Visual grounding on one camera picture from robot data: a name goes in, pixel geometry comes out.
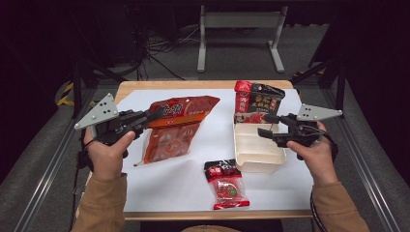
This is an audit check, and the white metal stand frame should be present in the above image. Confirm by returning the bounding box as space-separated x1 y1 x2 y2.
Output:
196 4 289 74

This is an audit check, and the person's left hand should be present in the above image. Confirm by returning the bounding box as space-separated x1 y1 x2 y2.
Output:
82 129 136 181

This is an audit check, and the black tripod stand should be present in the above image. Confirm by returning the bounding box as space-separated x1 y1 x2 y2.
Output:
290 57 348 119
68 57 128 119

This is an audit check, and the white paper sheet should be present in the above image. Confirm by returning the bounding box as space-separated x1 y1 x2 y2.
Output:
115 88 319 214

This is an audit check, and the yellow black striped tape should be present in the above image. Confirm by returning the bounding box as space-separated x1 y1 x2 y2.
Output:
55 81 100 107

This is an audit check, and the large orange food packet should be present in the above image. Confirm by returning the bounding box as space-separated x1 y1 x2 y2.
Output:
132 95 222 168

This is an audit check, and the white divided plastic container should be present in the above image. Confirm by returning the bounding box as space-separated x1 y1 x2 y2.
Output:
232 112 287 174

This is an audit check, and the left hand-held gripper black cable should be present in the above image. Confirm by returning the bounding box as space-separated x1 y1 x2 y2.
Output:
69 129 95 227

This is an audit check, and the person's right hand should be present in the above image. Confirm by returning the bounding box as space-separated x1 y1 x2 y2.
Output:
285 121 339 187

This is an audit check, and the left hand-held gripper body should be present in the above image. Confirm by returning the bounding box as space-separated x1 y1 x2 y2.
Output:
73 92 150 147

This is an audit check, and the person's lap tan clothing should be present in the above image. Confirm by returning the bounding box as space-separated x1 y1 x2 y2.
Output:
180 224 245 232

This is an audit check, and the bundle of black floor cables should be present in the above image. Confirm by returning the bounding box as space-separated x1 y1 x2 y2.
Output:
128 24 201 82

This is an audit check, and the red and black food packet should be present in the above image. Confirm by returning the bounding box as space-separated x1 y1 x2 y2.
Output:
233 79 286 126

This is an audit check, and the hand-held gripper black cable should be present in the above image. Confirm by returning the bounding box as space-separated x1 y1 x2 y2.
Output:
308 130 339 232
69 129 95 227

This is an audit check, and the small red food packet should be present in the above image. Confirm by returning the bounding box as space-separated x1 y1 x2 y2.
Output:
203 158 251 211

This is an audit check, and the aluminium rail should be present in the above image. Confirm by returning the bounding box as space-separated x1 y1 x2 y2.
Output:
13 86 99 232
321 86 403 232

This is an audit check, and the right hand-held gripper black cable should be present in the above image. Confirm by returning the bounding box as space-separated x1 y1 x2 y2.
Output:
308 130 339 232

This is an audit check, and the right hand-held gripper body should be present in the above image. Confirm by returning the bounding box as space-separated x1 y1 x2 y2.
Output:
273 102 344 149

